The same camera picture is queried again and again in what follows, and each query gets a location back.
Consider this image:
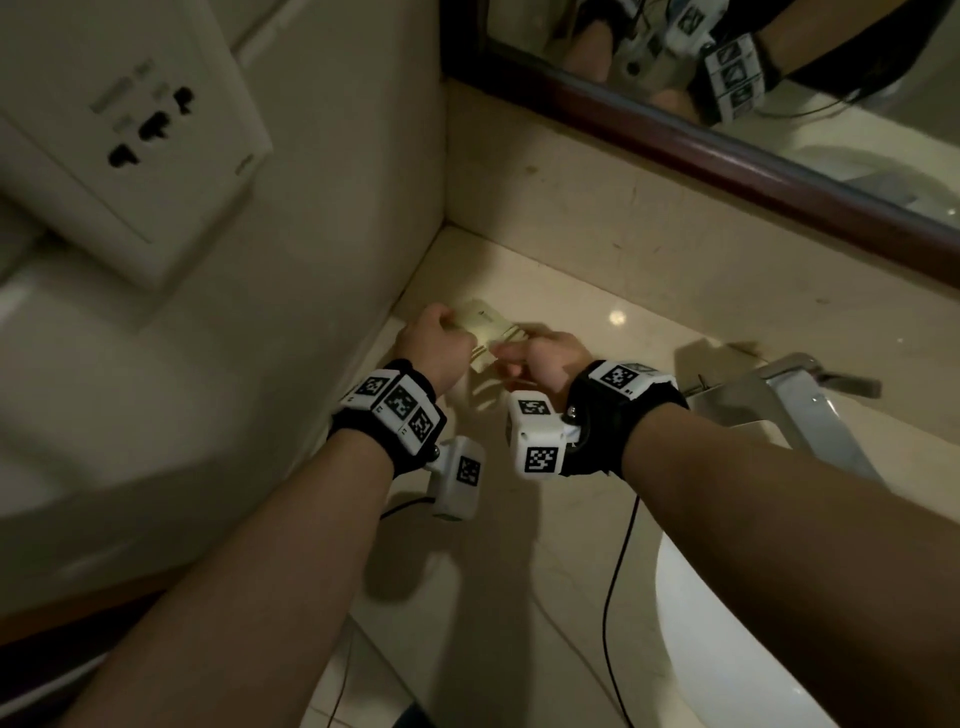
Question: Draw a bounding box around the person's left hand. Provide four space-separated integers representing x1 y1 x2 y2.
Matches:
393 302 482 396

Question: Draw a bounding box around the chrome faucet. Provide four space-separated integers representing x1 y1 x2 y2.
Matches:
685 352 887 485

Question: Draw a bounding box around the person's left forearm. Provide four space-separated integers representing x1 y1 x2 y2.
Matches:
66 430 396 728

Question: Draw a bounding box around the person's right forearm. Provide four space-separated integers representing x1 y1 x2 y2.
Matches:
621 407 960 728

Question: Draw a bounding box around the white sink basin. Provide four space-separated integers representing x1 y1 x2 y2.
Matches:
652 525 837 728

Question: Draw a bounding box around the black wrist strap with markers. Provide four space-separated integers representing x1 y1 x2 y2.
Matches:
329 357 450 479
558 359 690 480

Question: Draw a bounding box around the small beige paper packet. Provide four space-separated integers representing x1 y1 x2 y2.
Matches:
448 299 531 370

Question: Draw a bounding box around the dark wood framed mirror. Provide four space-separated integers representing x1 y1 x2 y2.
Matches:
438 0 960 291

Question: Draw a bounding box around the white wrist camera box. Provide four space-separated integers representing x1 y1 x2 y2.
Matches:
503 389 584 482
424 435 487 524

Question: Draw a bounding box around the black cable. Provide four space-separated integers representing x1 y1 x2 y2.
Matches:
602 493 643 728
378 490 438 523

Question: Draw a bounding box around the person's right hand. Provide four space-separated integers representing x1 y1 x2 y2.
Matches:
490 329 599 399

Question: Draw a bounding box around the white wall socket plate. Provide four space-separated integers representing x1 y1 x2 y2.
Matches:
0 0 276 294

